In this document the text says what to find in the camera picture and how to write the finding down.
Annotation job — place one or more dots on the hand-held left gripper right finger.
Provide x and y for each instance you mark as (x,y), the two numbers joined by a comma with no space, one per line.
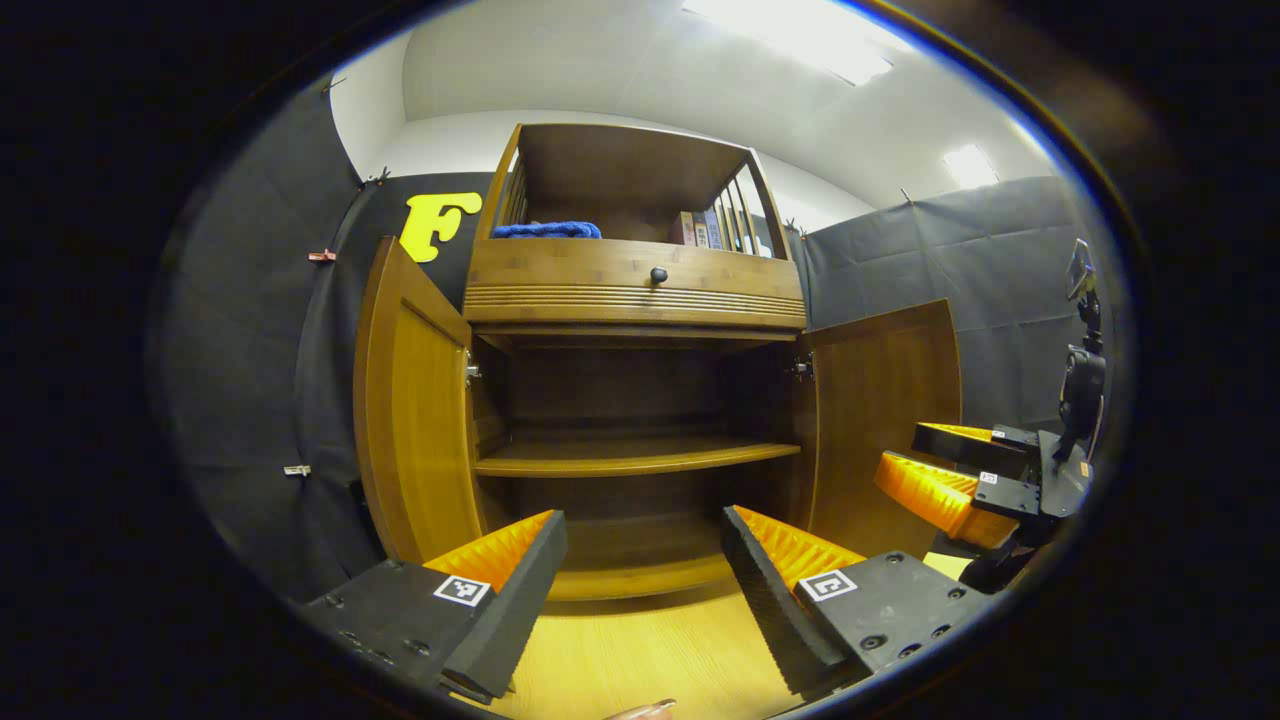
(775,620)

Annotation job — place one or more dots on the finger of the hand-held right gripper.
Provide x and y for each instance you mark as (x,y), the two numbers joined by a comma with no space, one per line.
(1005,497)
(965,448)

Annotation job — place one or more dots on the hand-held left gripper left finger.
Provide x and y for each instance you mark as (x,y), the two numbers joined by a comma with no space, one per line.
(515,620)

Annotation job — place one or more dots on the wooden cabinet door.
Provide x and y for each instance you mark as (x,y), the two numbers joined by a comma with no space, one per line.
(880,400)
(420,430)

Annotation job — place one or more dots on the wooden double-door shoe cabinet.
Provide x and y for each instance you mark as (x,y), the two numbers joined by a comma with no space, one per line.
(620,170)

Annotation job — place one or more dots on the metal door hinge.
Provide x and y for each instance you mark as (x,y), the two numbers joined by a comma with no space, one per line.
(471,370)
(800,368)

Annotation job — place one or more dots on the wooden cabinet shelf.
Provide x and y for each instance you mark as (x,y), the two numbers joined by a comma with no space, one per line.
(630,455)

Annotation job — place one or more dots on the black backdrop cloth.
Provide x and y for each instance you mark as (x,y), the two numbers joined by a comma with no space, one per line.
(240,350)
(1000,270)

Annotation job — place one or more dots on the small ceiling light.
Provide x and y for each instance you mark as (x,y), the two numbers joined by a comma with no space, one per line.
(970,165)

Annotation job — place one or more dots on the grey book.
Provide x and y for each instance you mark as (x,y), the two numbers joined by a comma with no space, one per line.
(701,232)

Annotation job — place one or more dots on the wooden drawer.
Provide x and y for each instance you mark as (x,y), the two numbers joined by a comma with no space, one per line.
(560,270)

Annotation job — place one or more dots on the brown book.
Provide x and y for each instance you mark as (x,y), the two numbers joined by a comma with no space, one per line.
(682,230)

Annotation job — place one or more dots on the blue cloth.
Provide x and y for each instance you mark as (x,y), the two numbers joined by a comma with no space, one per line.
(545,230)

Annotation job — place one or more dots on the large ceiling light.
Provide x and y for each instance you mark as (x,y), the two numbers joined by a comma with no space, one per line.
(800,35)

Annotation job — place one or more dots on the black clip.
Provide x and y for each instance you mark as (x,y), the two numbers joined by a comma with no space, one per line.
(378,178)

